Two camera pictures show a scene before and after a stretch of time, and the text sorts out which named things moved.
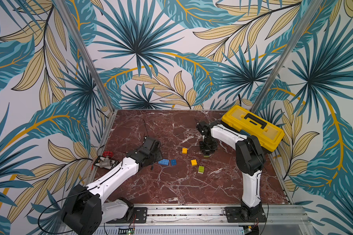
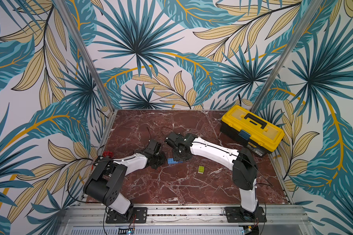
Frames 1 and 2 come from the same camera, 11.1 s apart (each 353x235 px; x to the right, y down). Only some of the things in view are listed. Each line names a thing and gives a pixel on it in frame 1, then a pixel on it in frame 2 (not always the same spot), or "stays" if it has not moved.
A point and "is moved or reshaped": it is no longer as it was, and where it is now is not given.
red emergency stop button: [108, 153] stays
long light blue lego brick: [163, 162] is moved or reshaped
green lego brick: [201, 169] stays
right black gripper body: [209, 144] to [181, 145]
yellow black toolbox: [247, 122] stays
